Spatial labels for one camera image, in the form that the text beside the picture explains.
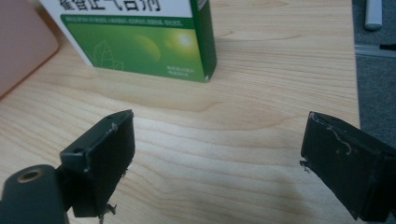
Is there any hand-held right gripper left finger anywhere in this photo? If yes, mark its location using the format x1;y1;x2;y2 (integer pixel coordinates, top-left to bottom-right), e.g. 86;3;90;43
56;108;136;218

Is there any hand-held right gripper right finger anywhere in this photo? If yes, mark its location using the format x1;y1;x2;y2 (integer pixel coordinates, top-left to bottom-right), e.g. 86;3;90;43
299;110;396;223

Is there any green and white medicine box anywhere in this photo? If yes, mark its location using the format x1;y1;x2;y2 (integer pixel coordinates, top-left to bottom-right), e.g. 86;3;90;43
38;0;218;84

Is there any pink tray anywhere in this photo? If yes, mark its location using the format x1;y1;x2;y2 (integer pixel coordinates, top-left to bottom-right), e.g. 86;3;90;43
0;0;60;100

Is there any white cylindrical object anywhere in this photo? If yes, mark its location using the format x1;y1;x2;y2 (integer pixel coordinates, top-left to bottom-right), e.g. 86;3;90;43
364;0;384;32

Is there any grey metal rail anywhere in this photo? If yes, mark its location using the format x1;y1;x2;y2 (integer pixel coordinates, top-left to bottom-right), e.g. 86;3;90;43
354;43;396;60

